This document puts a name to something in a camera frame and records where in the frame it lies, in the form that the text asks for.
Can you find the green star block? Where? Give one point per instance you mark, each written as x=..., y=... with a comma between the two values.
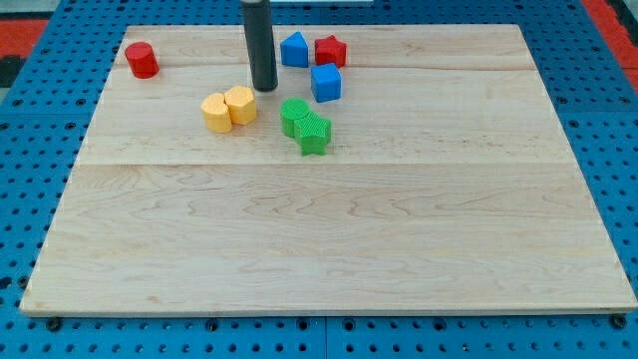
x=313, y=134

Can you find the red star block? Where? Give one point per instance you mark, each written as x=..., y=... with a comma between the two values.
x=330, y=50

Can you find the blue triangle block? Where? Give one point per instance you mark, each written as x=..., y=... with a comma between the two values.
x=295, y=51

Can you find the green cylinder block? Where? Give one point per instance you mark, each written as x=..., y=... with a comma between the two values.
x=291, y=110

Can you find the blue cube block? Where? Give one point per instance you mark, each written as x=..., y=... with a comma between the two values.
x=326, y=83

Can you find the yellow hexagon block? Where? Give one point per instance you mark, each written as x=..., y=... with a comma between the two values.
x=241, y=103

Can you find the light wooden board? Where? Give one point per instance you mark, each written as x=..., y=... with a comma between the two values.
x=449, y=188

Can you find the yellow heart block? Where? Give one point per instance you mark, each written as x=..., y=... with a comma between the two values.
x=216, y=114

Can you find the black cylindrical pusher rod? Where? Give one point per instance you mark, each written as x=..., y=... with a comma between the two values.
x=258, y=33

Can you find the red cylinder block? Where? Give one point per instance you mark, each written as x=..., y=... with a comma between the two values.
x=142, y=60

